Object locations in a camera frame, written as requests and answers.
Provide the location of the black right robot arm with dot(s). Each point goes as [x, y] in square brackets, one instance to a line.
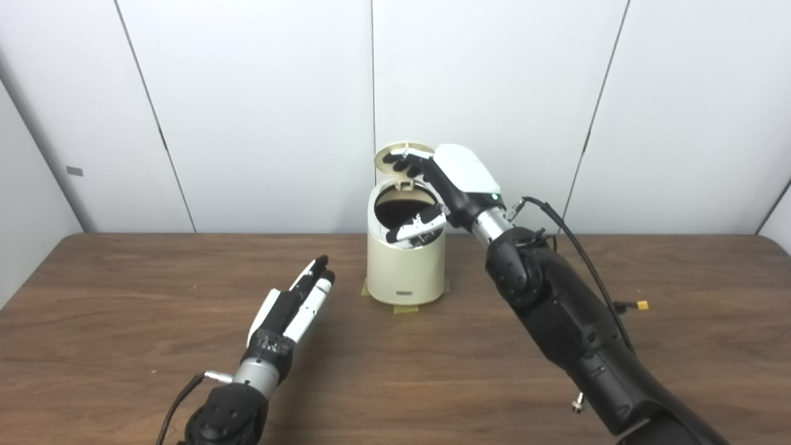
[568, 315]

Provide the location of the round cream bin lid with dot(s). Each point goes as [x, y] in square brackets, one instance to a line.
[386, 176]

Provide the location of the small grey wall label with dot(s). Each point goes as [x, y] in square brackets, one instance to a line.
[75, 171]

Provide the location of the cream lidded trash can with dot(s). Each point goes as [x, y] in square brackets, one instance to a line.
[405, 272]

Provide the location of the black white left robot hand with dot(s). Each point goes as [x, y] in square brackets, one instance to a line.
[284, 315]

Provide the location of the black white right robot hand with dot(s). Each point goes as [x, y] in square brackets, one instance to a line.
[466, 176]

